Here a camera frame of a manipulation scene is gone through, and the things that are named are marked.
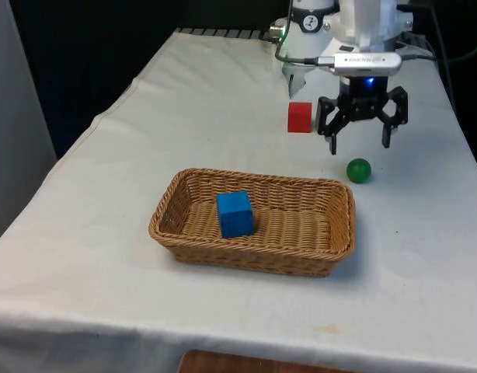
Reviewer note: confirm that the green ball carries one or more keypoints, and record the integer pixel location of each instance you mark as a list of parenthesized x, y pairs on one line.
[(359, 171)]

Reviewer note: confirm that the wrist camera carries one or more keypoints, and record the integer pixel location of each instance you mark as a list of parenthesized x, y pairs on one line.
[(363, 62)]

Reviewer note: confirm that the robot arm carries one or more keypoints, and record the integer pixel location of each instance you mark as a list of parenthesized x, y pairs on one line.
[(363, 23)]

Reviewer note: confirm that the blue cube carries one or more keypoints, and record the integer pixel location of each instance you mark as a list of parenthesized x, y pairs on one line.
[(235, 219)]

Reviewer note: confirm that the wicker basket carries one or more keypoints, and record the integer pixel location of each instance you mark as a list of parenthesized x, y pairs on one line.
[(262, 258)]

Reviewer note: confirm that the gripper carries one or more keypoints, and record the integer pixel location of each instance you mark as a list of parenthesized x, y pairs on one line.
[(359, 91)]

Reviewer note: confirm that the red cube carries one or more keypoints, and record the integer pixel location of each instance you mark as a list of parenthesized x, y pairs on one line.
[(299, 118)]

